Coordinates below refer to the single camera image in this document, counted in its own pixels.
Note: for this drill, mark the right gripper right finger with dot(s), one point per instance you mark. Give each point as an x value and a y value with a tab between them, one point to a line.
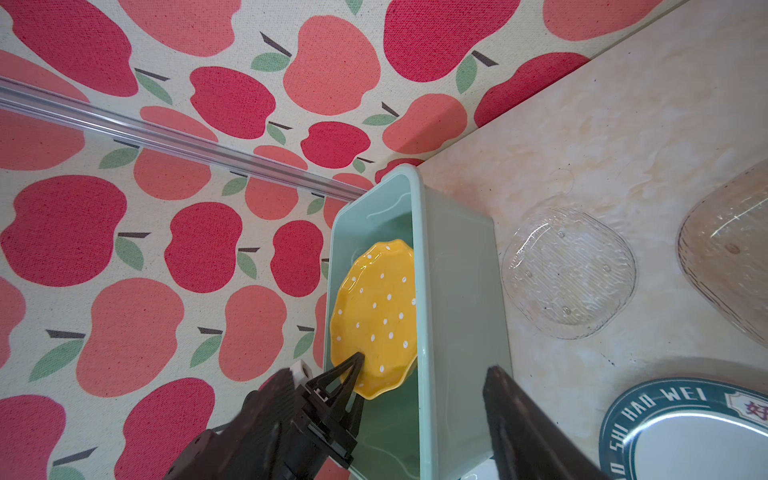
526	443

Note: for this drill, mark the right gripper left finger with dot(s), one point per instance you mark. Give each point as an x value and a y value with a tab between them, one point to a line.
287	429

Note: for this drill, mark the mint green plastic bin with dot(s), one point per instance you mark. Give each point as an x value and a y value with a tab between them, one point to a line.
434	426

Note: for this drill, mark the yellow polka dot plate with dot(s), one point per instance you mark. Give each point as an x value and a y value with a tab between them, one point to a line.
375	314

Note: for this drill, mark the green rim plate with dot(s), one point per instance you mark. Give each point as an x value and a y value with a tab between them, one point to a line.
685	428

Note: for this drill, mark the clear glass plate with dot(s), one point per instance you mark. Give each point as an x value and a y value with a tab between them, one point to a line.
568	273

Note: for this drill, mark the brown tinted glass plate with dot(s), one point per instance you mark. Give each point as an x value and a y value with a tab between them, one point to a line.
722	250

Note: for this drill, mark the left aluminium frame post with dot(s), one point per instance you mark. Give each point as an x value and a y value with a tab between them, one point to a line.
56	108

